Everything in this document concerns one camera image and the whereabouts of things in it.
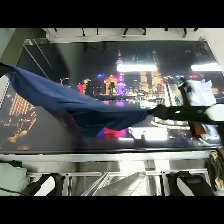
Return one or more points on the blue garment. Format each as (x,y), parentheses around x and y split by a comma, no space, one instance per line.
(83,108)

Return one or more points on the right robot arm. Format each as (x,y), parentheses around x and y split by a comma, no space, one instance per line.
(186,114)

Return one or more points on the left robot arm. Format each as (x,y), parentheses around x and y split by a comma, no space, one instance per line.
(46,185)

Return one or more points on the brown garment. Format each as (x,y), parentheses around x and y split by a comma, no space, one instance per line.
(196,128)

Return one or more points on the white garment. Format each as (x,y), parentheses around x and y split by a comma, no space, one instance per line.
(200,93)

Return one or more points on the heap of clothes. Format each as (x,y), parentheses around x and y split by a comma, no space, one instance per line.
(216,170)

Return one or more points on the pale green garment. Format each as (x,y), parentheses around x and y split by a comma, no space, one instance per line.
(11,176)

